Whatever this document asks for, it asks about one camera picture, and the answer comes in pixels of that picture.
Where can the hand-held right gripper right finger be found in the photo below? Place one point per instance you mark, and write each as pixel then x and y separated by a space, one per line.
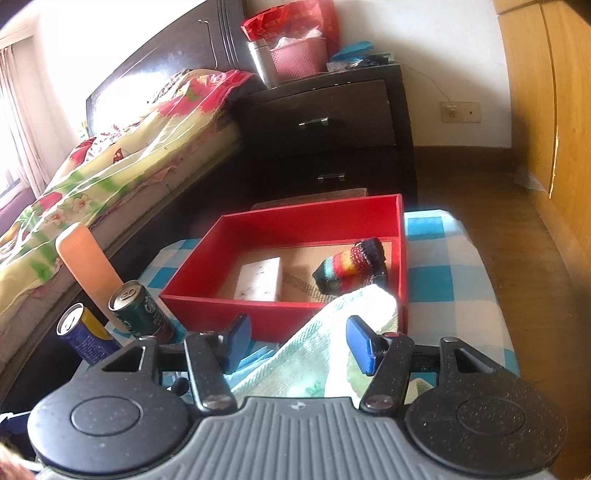
pixel 362 346

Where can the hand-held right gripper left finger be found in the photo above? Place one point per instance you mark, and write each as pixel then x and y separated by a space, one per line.
pixel 240 344

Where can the red tray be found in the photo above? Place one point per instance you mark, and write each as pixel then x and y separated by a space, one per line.
pixel 231 318

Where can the white and green cloth toy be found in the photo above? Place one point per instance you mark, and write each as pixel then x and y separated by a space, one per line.
pixel 314 350

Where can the white sponge block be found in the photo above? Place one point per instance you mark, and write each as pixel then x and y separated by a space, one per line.
pixel 258 279

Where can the striped knitted sock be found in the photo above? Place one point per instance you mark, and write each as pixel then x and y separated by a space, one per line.
pixel 344 270

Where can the blue white checked cloth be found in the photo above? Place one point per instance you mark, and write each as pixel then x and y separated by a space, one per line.
pixel 443 286

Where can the dark green drink can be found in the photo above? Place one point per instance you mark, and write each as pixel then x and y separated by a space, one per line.
pixel 141 318

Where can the blue and yellow drink can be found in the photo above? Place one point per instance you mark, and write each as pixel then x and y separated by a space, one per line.
pixel 87 339

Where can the orange ribbed cylinder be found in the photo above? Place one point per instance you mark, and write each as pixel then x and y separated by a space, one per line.
pixel 87 272

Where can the bed mattress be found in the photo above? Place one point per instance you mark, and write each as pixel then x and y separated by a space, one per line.
pixel 184 170

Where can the dark wooden nightstand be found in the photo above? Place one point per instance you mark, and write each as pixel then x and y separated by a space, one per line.
pixel 318 161

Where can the floral bed blanket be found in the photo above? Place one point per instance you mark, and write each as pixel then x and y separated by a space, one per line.
pixel 115 175

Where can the white paper scrap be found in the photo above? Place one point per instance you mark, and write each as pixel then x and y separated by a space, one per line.
pixel 528 177

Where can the purple cushion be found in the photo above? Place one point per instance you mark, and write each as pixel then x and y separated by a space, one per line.
pixel 14 214

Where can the steel thermos flask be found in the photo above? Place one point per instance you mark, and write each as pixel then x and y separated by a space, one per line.
pixel 262 62

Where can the dark small clutter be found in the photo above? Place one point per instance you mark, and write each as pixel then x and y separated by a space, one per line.
pixel 376 60

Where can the pink plastic basket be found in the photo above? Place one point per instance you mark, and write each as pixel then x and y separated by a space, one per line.
pixel 300 57

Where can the blue paper packet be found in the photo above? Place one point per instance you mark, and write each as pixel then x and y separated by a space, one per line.
pixel 353 50

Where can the light wooden wardrobe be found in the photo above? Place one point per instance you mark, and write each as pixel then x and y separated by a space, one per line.
pixel 554 115

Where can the dark wooden bed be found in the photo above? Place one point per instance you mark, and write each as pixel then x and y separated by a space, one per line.
pixel 152 50

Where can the white curtain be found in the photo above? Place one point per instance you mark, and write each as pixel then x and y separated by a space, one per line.
pixel 18 120

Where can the red plastic bag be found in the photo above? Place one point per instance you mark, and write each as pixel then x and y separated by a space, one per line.
pixel 295 16

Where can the beige wall socket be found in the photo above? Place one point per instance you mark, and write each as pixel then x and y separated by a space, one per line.
pixel 461 113

